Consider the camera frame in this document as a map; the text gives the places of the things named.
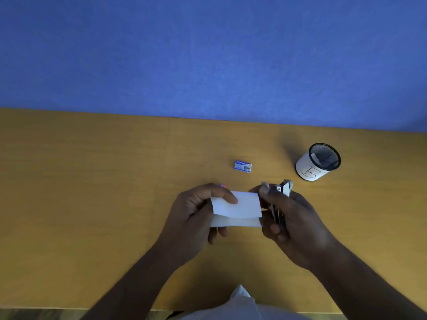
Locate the person's right hand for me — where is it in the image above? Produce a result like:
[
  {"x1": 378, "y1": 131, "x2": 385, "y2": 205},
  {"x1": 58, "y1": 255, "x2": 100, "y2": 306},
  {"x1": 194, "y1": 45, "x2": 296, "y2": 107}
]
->
[{"x1": 248, "y1": 182, "x2": 341, "y2": 272}]

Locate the person's left hand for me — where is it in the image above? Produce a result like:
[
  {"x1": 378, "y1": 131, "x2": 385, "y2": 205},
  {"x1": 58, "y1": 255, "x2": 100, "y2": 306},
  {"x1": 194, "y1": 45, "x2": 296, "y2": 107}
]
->
[{"x1": 155, "y1": 183, "x2": 239, "y2": 268}]

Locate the black metal stapler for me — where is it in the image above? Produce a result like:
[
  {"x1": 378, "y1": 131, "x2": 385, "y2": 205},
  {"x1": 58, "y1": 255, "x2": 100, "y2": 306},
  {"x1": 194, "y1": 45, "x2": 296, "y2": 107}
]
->
[{"x1": 270, "y1": 179, "x2": 294, "y2": 232}]

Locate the white paper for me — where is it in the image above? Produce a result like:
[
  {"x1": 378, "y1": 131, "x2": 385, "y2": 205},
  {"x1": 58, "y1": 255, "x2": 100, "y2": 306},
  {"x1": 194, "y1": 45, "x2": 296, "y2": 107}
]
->
[{"x1": 209, "y1": 191, "x2": 263, "y2": 228}]

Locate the person's right forearm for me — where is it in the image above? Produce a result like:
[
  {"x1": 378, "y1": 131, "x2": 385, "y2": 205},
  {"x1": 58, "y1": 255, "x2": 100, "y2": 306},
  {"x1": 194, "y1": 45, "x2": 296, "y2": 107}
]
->
[{"x1": 308, "y1": 241, "x2": 427, "y2": 320}]

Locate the person's left forearm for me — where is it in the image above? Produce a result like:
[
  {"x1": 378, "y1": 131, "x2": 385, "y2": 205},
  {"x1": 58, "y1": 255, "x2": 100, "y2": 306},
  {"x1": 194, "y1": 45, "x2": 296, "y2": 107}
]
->
[{"x1": 80, "y1": 242, "x2": 191, "y2": 320}]

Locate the black mesh pen holder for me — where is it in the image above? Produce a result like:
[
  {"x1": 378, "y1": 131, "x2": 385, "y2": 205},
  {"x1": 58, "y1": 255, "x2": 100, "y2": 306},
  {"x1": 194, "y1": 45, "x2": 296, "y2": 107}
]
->
[{"x1": 295, "y1": 143, "x2": 341, "y2": 182}]

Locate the person's white shirt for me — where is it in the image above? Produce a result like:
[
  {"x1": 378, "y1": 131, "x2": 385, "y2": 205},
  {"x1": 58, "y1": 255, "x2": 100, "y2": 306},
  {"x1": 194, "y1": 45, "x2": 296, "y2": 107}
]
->
[{"x1": 178, "y1": 285, "x2": 312, "y2": 320}]

